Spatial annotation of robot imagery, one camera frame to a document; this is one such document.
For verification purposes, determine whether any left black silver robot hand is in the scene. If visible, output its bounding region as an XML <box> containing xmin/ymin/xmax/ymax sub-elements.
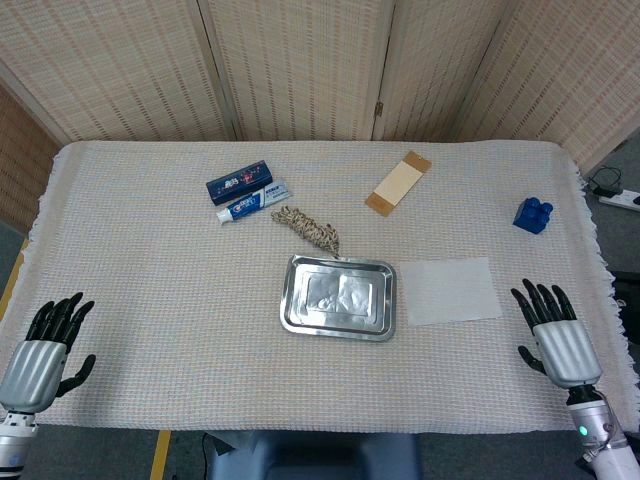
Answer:
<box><xmin>0</xmin><ymin>292</ymin><xmax>97</xmax><ymax>415</ymax></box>

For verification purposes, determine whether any tan cardboard strip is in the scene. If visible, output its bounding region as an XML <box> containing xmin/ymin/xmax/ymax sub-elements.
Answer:
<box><xmin>364</xmin><ymin>150</ymin><xmax>432</xmax><ymax>219</ymax></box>

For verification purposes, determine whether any dark blue toothpaste box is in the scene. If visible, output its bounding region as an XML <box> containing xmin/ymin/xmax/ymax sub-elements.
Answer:
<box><xmin>205</xmin><ymin>159</ymin><xmax>275</xmax><ymax>207</ymax></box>

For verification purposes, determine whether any white woven tablecloth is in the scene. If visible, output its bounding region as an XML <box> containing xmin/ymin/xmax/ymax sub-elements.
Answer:
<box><xmin>0</xmin><ymin>140</ymin><xmax>640</xmax><ymax>434</ymax></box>

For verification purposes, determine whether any white power strip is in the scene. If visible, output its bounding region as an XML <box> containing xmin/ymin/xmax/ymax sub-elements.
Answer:
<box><xmin>597</xmin><ymin>188</ymin><xmax>640</xmax><ymax>210</ymax></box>

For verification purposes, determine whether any beige braided rope bundle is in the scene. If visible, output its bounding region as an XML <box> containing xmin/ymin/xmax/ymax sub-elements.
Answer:
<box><xmin>270</xmin><ymin>205</ymin><xmax>342</xmax><ymax>261</ymax></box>

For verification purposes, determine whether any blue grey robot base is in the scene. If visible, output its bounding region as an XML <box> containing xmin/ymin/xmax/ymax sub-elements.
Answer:
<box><xmin>207</xmin><ymin>430</ymin><xmax>422</xmax><ymax>480</ymax></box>

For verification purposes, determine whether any blue toy building block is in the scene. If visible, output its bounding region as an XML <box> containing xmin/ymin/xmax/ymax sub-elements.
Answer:
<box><xmin>512</xmin><ymin>196</ymin><xmax>555</xmax><ymax>235</ymax></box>

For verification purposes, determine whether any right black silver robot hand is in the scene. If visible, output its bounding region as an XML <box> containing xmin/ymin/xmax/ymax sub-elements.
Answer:
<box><xmin>510</xmin><ymin>278</ymin><xmax>603</xmax><ymax>391</ymax></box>

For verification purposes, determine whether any black bag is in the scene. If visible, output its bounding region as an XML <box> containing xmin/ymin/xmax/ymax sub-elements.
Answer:
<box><xmin>609</xmin><ymin>269</ymin><xmax>640</xmax><ymax>346</ymax></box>

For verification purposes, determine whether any beige woven folding screen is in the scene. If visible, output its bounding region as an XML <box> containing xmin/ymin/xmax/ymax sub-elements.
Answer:
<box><xmin>0</xmin><ymin>0</ymin><xmax>640</xmax><ymax>236</ymax></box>

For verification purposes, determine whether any blue white toothpaste tube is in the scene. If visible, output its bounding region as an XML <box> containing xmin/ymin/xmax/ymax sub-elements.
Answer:
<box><xmin>215</xmin><ymin>179</ymin><xmax>293</xmax><ymax>225</ymax></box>

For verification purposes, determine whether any metal tray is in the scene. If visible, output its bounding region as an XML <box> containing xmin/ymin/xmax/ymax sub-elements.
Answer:
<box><xmin>279</xmin><ymin>253</ymin><xmax>397</xmax><ymax>343</ymax></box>

